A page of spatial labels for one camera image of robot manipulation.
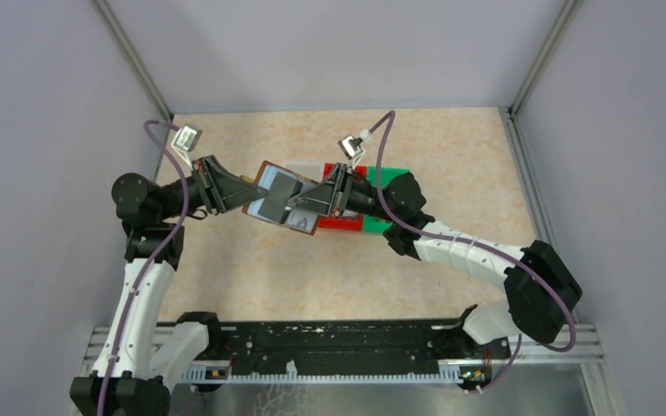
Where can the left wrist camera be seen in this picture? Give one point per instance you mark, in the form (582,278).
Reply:
(186,138)

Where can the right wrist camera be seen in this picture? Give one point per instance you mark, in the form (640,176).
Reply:
(351,147)

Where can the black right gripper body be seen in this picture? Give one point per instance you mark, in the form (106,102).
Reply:
(340,191)

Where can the translucent white plastic bin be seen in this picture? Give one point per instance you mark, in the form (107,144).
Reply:
(310,170)

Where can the red plastic bin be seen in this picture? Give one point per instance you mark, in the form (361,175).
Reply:
(349,222)

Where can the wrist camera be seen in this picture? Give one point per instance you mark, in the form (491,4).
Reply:
(186,138)
(351,147)

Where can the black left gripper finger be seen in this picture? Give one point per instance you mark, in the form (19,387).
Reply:
(233,194)
(218,176)

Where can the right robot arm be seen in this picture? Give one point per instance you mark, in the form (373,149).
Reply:
(540,291)

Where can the brown leather card holder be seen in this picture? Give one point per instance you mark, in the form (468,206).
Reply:
(299,221)

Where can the green plastic bin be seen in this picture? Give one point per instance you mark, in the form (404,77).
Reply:
(374,225)

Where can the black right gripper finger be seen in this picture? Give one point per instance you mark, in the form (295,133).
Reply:
(325,187)
(318,204)

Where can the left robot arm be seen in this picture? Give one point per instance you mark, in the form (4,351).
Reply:
(130,375)

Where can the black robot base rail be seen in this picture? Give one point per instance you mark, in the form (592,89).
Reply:
(343,347)

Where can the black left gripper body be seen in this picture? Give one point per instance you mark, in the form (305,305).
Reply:
(205,187)

